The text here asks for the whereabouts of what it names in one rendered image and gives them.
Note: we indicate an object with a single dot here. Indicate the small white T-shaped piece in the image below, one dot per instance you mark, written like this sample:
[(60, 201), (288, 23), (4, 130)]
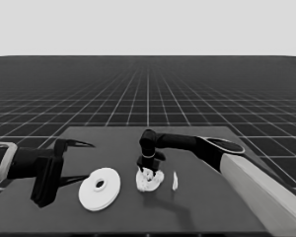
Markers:
[(175, 182)]

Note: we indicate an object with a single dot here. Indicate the large thick white disc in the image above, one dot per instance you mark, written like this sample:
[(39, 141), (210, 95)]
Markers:
[(88, 197)]

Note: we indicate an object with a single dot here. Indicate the white round carrier with pins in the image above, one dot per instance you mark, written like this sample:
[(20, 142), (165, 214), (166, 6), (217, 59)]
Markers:
[(158, 185)]

